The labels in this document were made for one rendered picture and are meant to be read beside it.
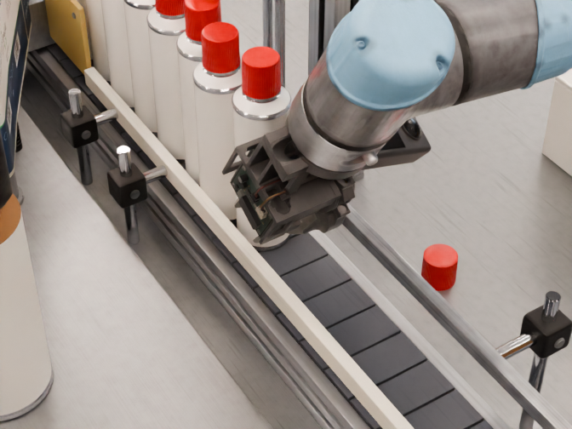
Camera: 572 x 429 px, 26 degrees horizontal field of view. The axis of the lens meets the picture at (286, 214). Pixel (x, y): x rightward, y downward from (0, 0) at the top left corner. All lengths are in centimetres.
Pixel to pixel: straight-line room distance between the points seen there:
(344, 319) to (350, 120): 30
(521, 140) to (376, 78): 61
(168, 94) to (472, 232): 34
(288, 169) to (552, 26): 22
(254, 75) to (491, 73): 25
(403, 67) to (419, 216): 50
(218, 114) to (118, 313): 20
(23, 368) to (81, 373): 7
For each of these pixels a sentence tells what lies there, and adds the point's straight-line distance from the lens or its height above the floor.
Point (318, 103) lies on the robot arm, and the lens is 86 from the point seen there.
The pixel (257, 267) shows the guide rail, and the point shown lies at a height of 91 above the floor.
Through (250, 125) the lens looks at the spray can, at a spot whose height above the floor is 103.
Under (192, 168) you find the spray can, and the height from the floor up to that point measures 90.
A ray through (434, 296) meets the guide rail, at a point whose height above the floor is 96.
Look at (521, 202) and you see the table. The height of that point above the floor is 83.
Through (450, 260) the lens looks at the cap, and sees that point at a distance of 119.
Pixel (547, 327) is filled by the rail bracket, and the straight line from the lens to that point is 100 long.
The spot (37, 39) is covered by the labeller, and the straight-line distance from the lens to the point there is 144.
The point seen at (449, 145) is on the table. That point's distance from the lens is 138.
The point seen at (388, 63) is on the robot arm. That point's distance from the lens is 80.
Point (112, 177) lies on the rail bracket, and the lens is 120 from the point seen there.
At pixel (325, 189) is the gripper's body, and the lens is 99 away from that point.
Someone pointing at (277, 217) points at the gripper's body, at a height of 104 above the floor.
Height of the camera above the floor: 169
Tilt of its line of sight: 42 degrees down
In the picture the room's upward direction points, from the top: straight up
